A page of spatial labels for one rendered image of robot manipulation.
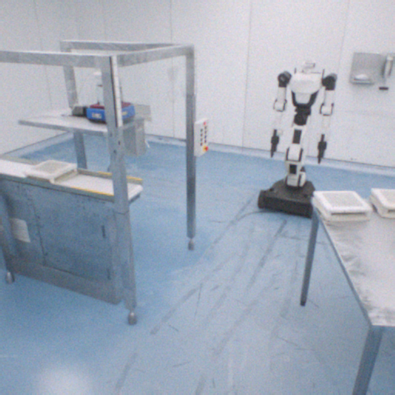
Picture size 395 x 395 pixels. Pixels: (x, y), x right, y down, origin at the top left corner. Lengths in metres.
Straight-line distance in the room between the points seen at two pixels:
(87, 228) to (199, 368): 1.11
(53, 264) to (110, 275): 0.52
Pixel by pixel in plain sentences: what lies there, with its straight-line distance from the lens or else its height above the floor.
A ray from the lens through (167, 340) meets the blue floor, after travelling 2.56.
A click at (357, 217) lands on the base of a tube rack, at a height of 0.86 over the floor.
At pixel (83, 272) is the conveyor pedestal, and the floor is 0.22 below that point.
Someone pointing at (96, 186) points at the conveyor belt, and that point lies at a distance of 2.50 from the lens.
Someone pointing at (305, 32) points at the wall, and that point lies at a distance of 5.34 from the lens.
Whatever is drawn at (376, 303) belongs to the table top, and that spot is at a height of 0.83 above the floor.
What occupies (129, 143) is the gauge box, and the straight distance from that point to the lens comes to 2.32.
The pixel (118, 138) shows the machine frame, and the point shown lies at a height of 1.28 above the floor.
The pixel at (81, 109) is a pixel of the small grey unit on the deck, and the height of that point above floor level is 1.36.
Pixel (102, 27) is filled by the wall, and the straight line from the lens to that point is 6.67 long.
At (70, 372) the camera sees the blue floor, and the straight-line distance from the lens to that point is 2.50.
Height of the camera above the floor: 1.84
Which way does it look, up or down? 25 degrees down
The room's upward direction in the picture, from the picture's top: straight up
